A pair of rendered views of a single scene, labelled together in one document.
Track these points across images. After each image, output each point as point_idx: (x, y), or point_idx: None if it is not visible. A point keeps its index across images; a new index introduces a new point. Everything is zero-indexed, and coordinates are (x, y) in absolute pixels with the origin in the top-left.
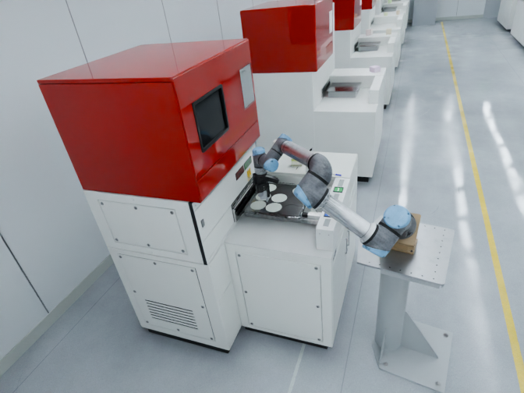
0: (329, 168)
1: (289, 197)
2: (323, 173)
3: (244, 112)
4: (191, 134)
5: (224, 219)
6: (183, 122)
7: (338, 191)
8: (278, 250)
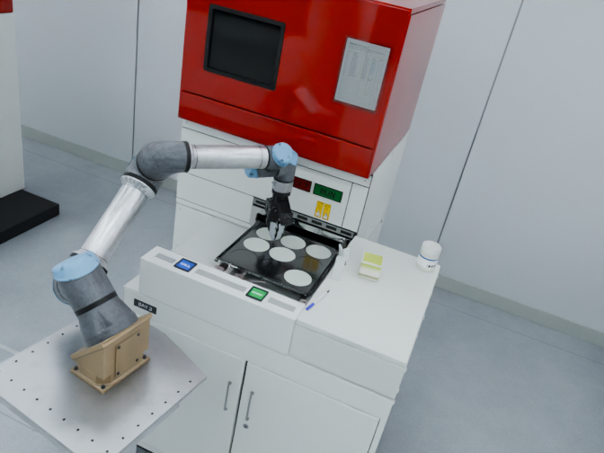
0: (149, 153)
1: (279, 263)
2: (141, 149)
3: (330, 104)
4: (194, 34)
5: (231, 196)
6: (187, 13)
7: (249, 290)
8: (172, 249)
